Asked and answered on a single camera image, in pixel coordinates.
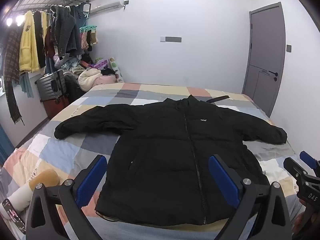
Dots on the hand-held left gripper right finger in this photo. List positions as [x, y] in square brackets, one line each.
[223, 177]

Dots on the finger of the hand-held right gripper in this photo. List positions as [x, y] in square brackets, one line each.
[306, 157]
[292, 167]

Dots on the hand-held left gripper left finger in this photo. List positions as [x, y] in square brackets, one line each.
[91, 177]

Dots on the black puffer jacket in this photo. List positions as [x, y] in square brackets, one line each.
[162, 155]

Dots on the person's right hand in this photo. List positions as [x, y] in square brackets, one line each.
[298, 223]

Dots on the patchwork bed blanket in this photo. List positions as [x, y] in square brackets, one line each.
[75, 145]

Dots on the black belt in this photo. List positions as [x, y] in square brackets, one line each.
[218, 99]

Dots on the smartphone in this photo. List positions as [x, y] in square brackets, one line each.
[13, 216]

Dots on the black bag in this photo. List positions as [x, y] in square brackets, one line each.
[73, 87]

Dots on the grey suitcase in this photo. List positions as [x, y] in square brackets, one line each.
[51, 92]

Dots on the cream fleece garment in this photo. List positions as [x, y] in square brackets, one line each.
[88, 80]

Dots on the pink cloth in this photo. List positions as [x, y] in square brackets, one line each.
[107, 80]

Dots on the polka dot pillow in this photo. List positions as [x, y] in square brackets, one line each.
[116, 70]

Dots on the teal hanging cloth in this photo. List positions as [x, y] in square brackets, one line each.
[26, 85]

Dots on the purple package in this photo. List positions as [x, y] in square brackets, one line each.
[101, 64]

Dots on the grey door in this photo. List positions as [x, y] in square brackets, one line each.
[265, 42]

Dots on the dark red hanging garment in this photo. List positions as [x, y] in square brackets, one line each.
[50, 45]

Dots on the teal clip hanger with socks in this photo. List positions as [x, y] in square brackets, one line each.
[88, 37]

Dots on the brown plaid scarf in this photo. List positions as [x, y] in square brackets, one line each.
[11, 62]

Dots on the black hanging garment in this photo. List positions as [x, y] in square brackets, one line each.
[40, 40]

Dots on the yellow fleece jacket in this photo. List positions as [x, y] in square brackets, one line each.
[27, 45]

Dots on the dark grey coat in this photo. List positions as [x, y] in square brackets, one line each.
[66, 30]

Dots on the bright lamp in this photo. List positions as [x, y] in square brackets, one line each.
[19, 20]
[9, 21]

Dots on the white air conditioner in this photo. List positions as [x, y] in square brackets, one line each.
[107, 3]

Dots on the grey wall switch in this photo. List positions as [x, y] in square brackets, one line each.
[289, 48]

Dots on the grey white wall panel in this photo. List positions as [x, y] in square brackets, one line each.
[171, 39]

